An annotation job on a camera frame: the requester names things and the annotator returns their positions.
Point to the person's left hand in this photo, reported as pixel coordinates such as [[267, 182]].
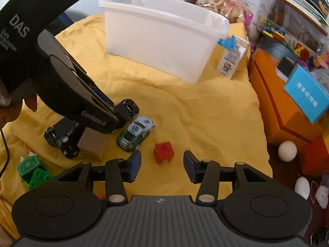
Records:
[[10, 112]]

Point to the blue card box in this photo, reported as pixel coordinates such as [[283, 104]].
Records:
[[310, 96]]

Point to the green white toy car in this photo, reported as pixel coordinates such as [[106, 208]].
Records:
[[135, 133]]

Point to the wooden cube block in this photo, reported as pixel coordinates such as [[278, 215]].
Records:
[[92, 144]]

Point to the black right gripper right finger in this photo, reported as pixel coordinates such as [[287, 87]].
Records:
[[206, 173]]

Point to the orange box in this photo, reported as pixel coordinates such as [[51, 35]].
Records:
[[282, 118]]

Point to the black toy car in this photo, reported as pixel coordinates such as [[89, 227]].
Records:
[[65, 135], [125, 111]]

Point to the white egg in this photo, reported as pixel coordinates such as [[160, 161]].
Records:
[[302, 187], [287, 151]]

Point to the bag of biscuits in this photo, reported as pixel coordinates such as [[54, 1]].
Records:
[[236, 11]]

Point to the white plastic bin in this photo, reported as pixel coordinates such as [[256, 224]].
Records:
[[172, 36]]

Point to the green toy brick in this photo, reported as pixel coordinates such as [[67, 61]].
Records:
[[32, 171]]

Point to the small red cube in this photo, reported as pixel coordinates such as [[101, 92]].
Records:
[[163, 152]]

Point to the yellow cloth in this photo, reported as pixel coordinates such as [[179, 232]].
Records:
[[216, 118]]

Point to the milk carton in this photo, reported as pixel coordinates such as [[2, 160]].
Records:
[[235, 48]]

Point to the red box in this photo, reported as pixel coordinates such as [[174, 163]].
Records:
[[314, 158]]

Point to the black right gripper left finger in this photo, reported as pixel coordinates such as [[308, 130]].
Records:
[[118, 172]]

